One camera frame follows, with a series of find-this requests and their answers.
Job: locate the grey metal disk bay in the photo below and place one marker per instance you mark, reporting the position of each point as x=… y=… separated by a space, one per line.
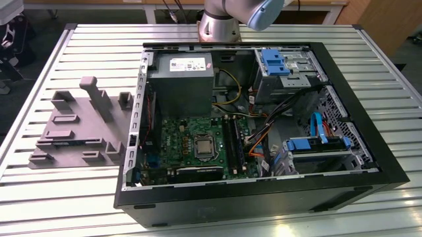
x=323 y=153

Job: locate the grey metal drive cage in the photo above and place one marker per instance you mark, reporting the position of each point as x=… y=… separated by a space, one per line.
x=296 y=81

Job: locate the blue card retention latch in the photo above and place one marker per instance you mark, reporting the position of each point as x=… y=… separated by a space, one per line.
x=135 y=175

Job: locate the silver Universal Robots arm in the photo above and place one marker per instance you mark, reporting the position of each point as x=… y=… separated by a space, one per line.
x=218 y=27

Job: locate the silver CPU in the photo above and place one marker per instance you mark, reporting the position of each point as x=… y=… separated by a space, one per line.
x=203 y=147

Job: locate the grey chair foot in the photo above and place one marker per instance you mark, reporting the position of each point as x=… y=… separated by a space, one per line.
x=4 y=89

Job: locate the wooden desk white legs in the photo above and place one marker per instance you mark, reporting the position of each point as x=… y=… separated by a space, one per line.
x=316 y=3

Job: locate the CPU socket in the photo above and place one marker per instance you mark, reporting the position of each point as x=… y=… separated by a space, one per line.
x=195 y=156

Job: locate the black graphics card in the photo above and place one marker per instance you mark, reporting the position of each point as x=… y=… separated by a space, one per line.
x=198 y=174

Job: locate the grey power supply unit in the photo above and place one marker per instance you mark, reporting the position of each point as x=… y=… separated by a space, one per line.
x=180 y=91

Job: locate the brown wooden cabinet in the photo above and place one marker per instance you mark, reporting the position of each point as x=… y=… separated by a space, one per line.
x=379 y=19

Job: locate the black RAM slot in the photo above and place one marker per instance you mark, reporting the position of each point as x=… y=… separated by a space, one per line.
x=226 y=140

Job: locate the grey parts rack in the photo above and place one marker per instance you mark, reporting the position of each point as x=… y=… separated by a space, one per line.
x=81 y=118

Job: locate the blue drive latch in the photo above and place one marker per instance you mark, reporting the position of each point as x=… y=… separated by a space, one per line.
x=271 y=61

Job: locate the black open PC case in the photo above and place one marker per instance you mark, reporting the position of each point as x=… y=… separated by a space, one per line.
x=230 y=205

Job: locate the green motherboard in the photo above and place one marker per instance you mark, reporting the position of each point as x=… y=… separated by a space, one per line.
x=174 y=128

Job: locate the hard disk in blue carrier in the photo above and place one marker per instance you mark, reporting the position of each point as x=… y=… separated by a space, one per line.
x=299 y=145

